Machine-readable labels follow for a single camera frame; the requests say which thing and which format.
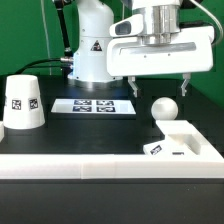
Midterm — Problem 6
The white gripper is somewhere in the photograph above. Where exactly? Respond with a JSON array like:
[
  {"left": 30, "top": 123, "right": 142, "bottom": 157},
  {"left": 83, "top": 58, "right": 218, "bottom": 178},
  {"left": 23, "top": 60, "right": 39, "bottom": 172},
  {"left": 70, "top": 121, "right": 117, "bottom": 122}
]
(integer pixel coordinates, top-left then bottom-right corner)
[{"left": 107, "top": 14, "right": 214, "bottom": 98}]

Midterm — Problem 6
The white lamp bulb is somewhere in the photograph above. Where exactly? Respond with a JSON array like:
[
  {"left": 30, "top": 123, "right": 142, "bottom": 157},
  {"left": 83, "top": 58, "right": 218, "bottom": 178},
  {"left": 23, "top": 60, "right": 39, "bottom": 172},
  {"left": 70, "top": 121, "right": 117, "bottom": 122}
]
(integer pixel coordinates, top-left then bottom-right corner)
[{"left": 151, "top": 97, "right": 178, "bottom": 120}]

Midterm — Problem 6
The white lamp base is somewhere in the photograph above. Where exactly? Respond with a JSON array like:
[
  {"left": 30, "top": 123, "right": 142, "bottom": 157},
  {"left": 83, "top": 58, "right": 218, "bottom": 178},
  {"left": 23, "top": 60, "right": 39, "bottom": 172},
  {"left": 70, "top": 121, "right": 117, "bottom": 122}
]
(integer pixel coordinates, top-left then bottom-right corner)
[{"left": 143, "top": 120, "right": 201, "bottom": 157}]

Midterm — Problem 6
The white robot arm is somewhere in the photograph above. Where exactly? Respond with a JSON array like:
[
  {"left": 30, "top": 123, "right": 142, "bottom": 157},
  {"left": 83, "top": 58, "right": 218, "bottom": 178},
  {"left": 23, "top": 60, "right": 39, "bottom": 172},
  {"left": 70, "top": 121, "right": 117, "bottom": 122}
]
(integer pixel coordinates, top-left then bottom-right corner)
[{"left": 68, "top": 0, "right": 215, "bottom": 94}]

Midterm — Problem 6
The white lamp shade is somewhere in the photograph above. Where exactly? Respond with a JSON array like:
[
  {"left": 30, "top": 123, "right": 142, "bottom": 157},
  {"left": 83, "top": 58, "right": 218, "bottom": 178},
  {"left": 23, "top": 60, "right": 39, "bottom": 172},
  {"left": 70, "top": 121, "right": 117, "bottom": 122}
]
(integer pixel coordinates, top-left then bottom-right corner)
[{"left": 3, "top": 75, "right": 45, "bottom": 130}]

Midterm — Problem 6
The white marker sheet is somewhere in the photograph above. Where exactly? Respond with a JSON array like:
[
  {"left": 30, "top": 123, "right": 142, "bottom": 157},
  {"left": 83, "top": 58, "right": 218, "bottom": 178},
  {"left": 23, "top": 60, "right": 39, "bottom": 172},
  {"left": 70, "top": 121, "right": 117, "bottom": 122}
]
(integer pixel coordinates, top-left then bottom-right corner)
[{"left": 51, "top": 99, "right": 136, "bottom": 115}]

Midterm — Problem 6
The black hose on stand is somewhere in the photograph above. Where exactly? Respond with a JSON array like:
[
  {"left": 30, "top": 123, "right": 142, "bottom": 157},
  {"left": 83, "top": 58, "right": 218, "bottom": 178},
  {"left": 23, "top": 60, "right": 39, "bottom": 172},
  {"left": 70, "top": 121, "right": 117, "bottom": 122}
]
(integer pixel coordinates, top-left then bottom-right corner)
[{"left": 51, "top": 0, "right": 74, "bottom": 57}]

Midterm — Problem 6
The white fence frame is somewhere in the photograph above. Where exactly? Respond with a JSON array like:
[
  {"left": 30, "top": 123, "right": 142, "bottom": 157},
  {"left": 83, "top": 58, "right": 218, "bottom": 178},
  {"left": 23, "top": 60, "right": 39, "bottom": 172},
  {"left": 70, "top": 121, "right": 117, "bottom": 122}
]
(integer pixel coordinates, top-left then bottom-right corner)
[{"left": 0, "top": 131, "right": 224, "bottom": 179}]

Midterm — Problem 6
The black cable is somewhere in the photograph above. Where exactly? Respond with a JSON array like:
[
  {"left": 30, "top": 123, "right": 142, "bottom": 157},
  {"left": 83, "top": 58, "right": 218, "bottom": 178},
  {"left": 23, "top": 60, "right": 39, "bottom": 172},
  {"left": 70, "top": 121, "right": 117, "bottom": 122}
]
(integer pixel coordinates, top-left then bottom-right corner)
[{"left": 14, "top": 56, "right": 74, "bottom": 76}]

